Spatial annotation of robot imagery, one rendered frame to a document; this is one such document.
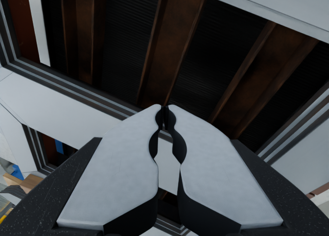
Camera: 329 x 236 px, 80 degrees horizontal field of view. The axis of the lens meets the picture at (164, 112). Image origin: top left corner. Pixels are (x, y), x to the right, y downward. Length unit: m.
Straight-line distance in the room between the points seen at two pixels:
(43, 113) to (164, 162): 0.31
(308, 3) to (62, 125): 0.50
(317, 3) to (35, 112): 0.55
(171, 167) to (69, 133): 0.26
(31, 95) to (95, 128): 0.16
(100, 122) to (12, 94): 0.23
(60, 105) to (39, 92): 0.05
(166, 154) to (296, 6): 0.32
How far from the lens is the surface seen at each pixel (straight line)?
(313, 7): 0.27
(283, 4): 0.26
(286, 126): 0.38
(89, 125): 0.47
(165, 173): 0.48
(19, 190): 1.39
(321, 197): 0.80
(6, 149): 1.23
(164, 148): 0.41
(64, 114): 0.50
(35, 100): 0.54
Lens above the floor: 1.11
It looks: 48 degrees down
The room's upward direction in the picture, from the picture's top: 153 degrees counter-clockwise
